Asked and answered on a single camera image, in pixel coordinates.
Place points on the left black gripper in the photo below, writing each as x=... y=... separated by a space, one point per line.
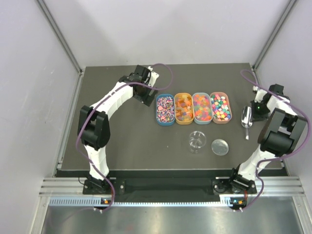
x=148 y=98

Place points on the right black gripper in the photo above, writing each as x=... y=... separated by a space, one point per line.
x=256 y=117

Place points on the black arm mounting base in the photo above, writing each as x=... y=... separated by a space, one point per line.
x=210 y=186

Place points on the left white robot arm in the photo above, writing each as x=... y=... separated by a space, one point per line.
x=93 y=125

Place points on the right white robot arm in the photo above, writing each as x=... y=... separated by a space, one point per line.
x=279 y=136

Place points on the pink tray of star candies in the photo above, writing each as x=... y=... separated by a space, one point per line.
x=221 y=109

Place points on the yellow tray of popsicle candies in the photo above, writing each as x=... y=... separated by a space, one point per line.
x=184 y=108

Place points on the blue tray of lollipops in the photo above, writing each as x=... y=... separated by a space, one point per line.
x=165 y=110

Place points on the clear round jar lid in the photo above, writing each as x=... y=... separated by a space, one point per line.
x=220 y=147

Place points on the light blue tray of gummies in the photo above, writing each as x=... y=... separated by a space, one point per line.
x=202 y=108

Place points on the clear plastic jar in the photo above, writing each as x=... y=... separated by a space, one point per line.
x=197 y=141

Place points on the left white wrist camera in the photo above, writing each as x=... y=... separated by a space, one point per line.
x=152 y=77

